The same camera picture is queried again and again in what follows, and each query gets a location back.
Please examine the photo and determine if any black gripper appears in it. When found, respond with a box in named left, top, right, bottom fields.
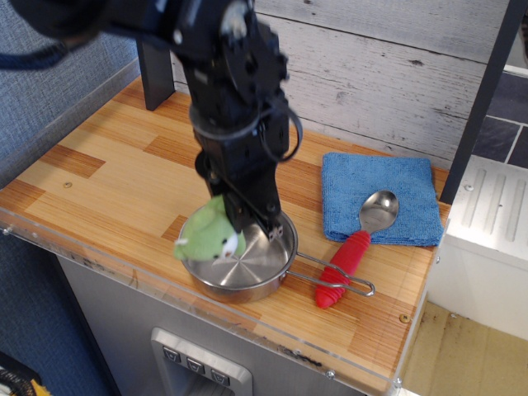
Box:
left=193, top=109, right=290, bottom=242

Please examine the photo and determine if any stainless steel pot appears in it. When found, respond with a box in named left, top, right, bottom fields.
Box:
left=177, top=213, right=375, bottom=304

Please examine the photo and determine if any green plush frog toy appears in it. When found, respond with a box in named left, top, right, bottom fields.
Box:
left=173, top=196, right=247, bottom=262

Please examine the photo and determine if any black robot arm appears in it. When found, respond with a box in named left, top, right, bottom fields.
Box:
left=1, top=1, right=299, bottom=238

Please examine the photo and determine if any blue folded cloth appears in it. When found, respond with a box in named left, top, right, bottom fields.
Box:
left=322, top=153, right=444, bottom=247

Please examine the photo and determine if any silver control panel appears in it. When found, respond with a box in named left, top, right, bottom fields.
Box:
left=151, top=328, right=253, bottom=395

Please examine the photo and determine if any grey toy dishwasher front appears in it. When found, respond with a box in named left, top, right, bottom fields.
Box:
left=59, top=257, right=394, bottom=395

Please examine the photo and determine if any clear acrylic edge guard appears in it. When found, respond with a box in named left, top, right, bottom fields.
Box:
left=1, top=209, right=433, bottom=395

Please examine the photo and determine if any white ridged cabinet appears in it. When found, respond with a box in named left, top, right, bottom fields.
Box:
left=427, top=156, right=527, bottom=339

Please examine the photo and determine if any red handled metal spoon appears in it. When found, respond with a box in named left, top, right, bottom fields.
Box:
left=315, top=190, right=399, bottom=309

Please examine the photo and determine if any left dark frame post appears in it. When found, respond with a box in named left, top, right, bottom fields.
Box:
left=136, top=40, right=175, bottom=111

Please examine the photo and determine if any dark frame post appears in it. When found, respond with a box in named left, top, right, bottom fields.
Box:
left=136, top=40, right=175, bottom=111
left=440, top=0, right=527, bottom=205

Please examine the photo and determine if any right dark frame post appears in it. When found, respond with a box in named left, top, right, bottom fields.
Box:
left=440, top=0, right=527, bottom=205

